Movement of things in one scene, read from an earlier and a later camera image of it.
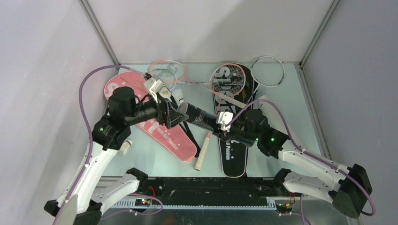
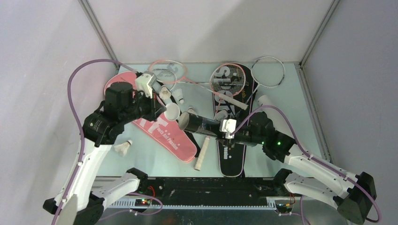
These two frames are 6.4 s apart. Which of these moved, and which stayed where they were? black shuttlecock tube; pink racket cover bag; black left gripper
Moved: black left gripper; black shuttlecock tube
Stayed: pink racket cover bag
